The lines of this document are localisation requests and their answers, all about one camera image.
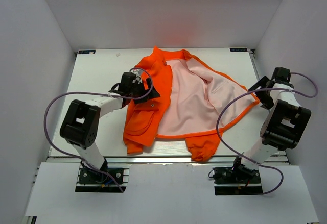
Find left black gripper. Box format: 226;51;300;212
129;78;160;104

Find orange jacket pink lining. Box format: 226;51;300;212
123;47;259;162

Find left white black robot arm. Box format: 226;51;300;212
60;68;160;183

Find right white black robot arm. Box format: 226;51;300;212
230;67;311;183

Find blue label right corner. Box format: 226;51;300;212
229;47;248;52

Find blue label corner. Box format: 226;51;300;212
78;49;96;55
229;47;248;52

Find blue label left corner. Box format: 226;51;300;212
78;49;96;55

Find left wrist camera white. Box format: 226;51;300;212
129;68;143;84

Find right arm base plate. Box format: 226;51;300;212
208;167;263;196

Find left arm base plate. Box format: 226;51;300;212
75;164;130;193

